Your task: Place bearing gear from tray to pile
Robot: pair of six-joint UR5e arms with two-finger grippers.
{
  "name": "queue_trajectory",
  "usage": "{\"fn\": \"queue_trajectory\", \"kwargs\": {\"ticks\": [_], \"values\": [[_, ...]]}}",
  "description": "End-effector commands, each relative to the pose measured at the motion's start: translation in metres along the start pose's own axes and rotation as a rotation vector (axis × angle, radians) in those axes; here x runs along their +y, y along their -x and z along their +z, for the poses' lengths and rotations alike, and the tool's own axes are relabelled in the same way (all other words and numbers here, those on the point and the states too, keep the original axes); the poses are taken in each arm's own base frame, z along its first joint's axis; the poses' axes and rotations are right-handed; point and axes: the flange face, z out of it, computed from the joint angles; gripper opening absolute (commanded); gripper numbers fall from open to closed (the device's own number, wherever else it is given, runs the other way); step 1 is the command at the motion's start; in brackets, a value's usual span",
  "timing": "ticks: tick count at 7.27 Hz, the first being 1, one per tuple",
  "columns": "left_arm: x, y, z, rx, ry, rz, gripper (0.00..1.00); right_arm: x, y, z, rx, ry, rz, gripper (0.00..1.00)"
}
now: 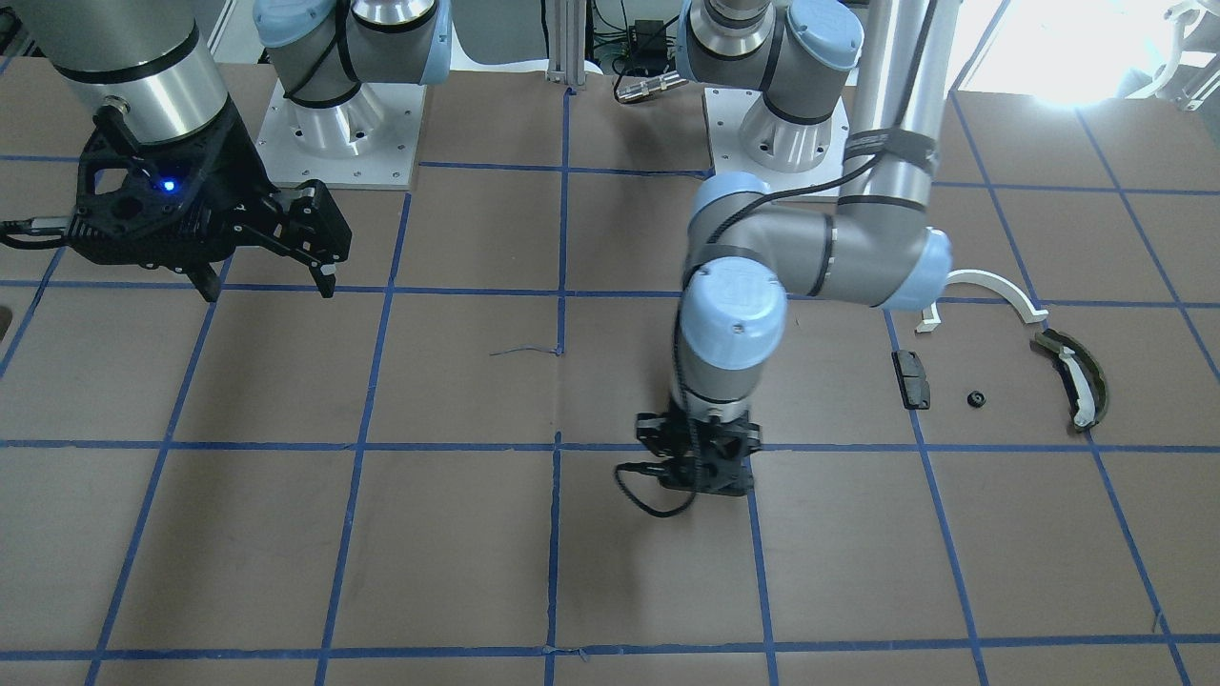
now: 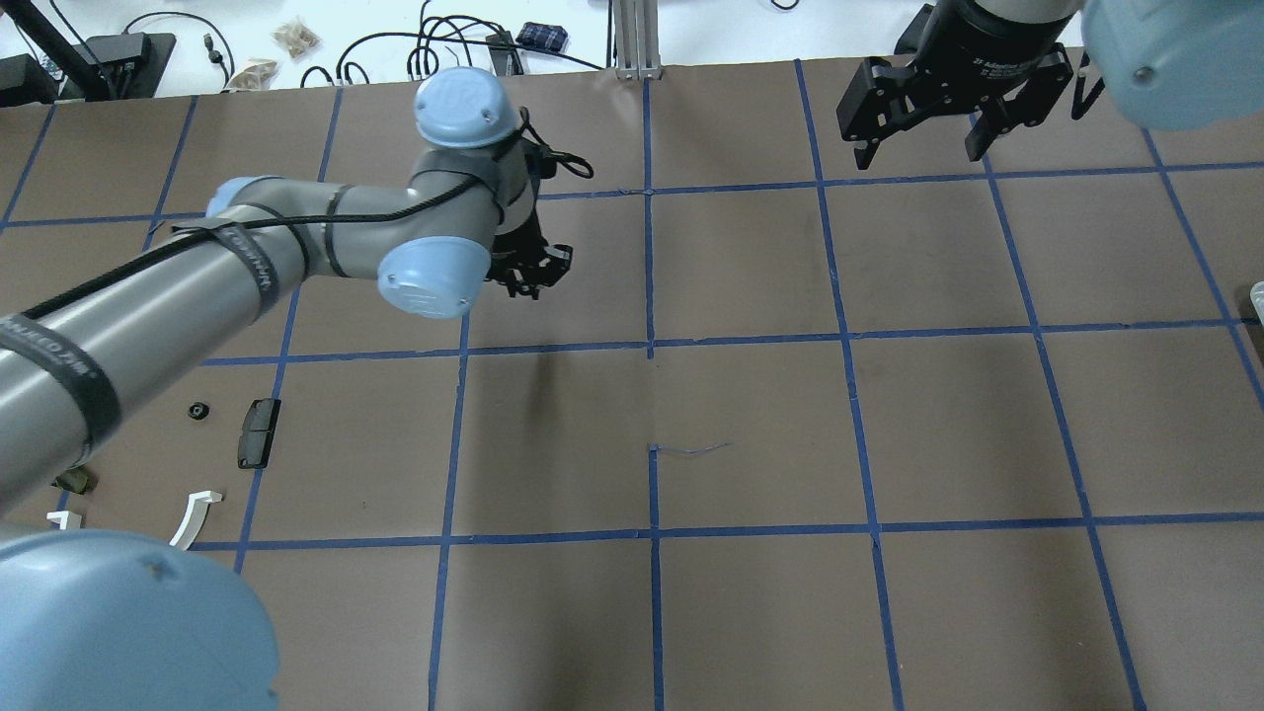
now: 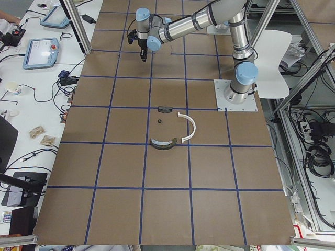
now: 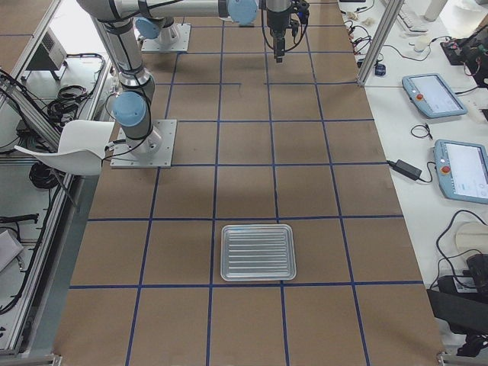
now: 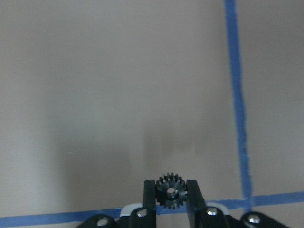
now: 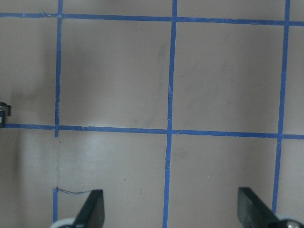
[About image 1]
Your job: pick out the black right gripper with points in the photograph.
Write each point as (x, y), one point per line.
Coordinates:
(232, 171)

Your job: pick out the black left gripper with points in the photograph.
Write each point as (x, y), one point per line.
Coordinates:
(651, 428)

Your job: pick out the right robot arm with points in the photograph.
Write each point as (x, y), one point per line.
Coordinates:
(149, 58)

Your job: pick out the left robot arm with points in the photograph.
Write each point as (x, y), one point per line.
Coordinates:
(747, 251)

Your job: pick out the dark grey brake pad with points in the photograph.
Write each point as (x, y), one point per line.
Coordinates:
(911, 379)

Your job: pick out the white curved plastic part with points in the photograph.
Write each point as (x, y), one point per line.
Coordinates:
(1002, 287)

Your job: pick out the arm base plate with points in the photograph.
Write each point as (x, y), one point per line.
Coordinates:
(369, 143)
(746, 136)

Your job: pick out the aluminium frame post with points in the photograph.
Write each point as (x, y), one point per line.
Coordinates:
(564, 34)

